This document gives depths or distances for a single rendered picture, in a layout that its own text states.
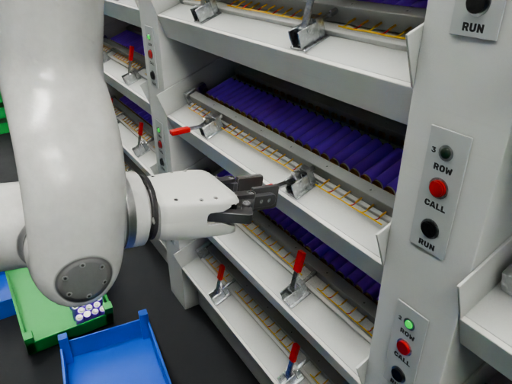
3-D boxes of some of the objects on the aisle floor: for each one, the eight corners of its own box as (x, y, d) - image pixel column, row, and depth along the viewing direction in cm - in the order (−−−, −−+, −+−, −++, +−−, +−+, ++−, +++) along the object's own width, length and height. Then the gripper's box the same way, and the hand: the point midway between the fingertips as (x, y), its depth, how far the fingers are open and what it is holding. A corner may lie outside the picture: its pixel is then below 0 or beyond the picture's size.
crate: (113, 321, 116) (113, 306, 110) (28, 355, 106) (23, 340, 101) (78, 234, 131) (76, 216, 126) (1, 257, 122) (-5, 239, 116)
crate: (186, 436, 89) (183, 409, 85) (78, 481, 81) (68, 453, 78) (150, 332, 113) (146, 308, 109) (63, 360, 105) (56, 334, 102)
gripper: (164, 209, 43) (312, 188, 53) (112, 152, 55) (240, 144, 65) (160, 276, 46) (301, 244, 56) (111, 208, 58) (235, 191, 68)
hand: (256, 191), depth 59 cm, fingers open, 3 cm apart
